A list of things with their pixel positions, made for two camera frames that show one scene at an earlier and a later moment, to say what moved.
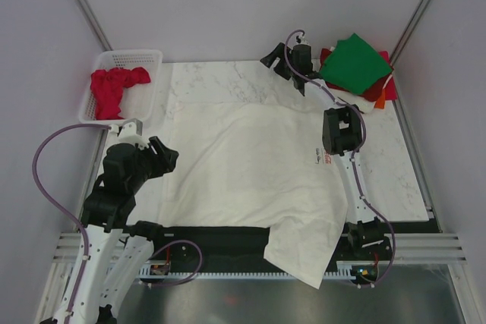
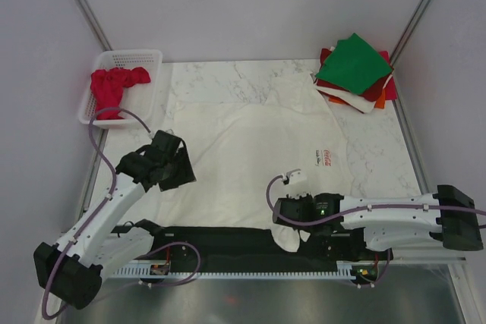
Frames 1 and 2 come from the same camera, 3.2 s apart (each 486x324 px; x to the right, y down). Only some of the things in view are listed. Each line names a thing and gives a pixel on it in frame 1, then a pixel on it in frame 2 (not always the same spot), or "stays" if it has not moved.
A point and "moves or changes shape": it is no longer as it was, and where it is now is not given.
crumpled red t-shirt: x=108 y=87 stays
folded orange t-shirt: x=380 y=101 stays
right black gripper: x=279 y=52 to x=295 y=199
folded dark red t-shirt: x=371 y=94 stays
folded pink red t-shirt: x=390 y=92 stays
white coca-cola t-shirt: x=236 y=164 moves or changes shape
